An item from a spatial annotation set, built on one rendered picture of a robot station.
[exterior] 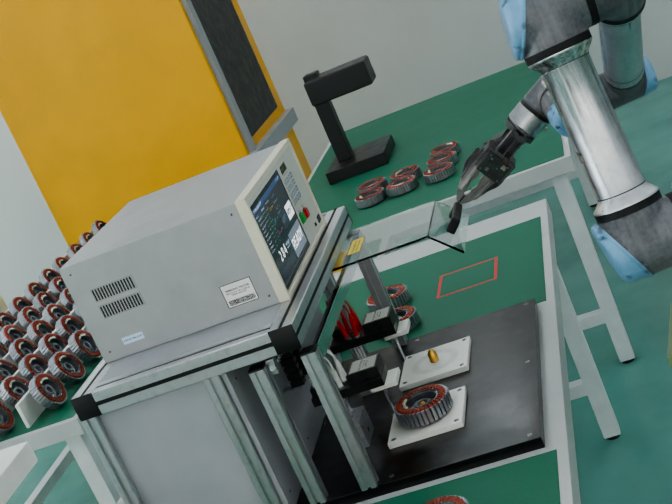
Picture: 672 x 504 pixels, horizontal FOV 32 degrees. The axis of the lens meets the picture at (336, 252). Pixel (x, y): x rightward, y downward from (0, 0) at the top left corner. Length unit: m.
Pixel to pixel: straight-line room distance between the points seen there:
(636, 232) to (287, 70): 5.74
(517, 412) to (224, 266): 0.59
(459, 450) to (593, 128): 0.61
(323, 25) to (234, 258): 5.46
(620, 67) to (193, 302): 0.90
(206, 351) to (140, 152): 3.95
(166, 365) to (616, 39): 0.98
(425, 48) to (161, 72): 2.19
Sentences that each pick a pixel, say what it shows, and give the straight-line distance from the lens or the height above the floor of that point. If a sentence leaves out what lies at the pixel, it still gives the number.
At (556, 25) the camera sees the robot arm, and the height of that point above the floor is 1.40.
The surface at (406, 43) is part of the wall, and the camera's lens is 7.47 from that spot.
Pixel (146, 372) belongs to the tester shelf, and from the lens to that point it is 2.10.
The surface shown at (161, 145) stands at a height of 1.00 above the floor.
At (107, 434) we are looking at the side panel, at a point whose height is 1.03.
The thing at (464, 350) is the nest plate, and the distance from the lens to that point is 2.48.
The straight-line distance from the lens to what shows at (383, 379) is 2.22.
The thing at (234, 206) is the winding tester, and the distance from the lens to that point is 2.08.
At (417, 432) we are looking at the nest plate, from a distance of 2.22.
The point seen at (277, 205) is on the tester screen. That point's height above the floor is 1.25.
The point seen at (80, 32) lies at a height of 1.66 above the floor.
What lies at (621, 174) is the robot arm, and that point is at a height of 1.14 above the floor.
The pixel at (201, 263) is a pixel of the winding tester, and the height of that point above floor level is 1.24.
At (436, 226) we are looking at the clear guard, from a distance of 2.40.
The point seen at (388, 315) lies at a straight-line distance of 2.43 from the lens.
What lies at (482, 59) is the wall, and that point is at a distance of 7.46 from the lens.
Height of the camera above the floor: 1.71
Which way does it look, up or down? 15 degrees down
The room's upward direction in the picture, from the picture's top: 24 degrees counter-clockwise
